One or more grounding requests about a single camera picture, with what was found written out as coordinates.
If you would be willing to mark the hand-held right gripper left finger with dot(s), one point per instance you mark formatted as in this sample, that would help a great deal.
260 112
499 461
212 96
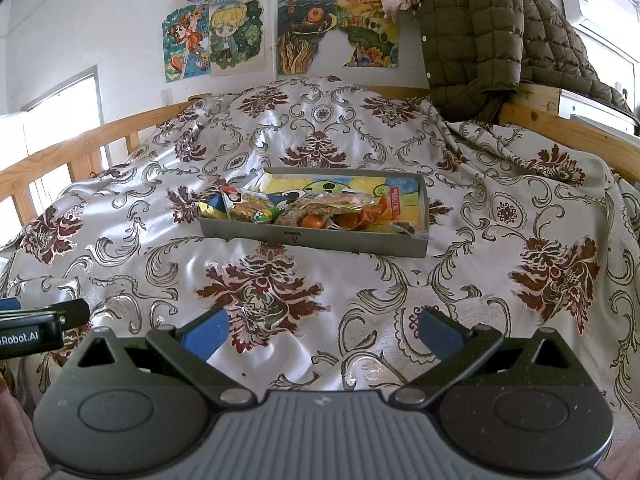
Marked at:
205 332

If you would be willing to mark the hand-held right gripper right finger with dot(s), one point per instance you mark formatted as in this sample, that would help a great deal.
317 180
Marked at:
442 332

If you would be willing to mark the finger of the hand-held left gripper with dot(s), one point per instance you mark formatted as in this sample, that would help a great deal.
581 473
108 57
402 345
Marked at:
72 314

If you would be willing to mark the green snack packet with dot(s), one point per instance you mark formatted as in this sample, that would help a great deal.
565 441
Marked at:
265 216

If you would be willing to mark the white snack packet red label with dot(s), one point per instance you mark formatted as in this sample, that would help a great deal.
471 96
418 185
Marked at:
240 202

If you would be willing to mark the orange snack packet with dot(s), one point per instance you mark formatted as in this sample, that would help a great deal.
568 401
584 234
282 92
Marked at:
385 207

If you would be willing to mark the grey tray with cartoon lining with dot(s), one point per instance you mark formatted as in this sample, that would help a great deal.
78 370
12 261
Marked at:
325 240

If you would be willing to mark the clear brittle snack packet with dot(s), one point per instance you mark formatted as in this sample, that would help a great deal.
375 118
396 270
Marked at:
330 205

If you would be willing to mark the bright window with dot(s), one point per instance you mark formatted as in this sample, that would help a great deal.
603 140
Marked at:
55 125

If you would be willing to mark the floral patterned blanket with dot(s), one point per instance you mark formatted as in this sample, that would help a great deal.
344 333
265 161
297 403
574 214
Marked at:
350 135

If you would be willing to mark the white cabinet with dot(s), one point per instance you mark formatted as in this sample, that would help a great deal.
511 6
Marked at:
595 110

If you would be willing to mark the olive down jacket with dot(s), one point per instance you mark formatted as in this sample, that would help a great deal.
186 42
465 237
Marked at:
475 45

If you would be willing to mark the orange-haired girl blue poster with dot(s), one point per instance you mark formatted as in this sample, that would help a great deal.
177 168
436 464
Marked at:
185 42

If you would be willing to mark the blond child cartoon poster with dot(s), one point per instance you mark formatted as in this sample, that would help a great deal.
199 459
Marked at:
235 37

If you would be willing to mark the dark swirl painting poster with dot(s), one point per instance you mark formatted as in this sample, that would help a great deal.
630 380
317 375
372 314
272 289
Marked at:
305 35

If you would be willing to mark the orange landscape painting poster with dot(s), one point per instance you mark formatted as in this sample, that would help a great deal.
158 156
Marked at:
370 20

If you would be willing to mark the white air conditioner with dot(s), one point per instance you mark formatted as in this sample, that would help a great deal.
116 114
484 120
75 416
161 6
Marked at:
595 10

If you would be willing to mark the wooden bed frame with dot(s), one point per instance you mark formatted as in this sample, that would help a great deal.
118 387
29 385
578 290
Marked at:
75 140

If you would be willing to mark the white wall socket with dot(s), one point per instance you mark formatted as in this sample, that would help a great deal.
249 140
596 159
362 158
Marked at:
167 97

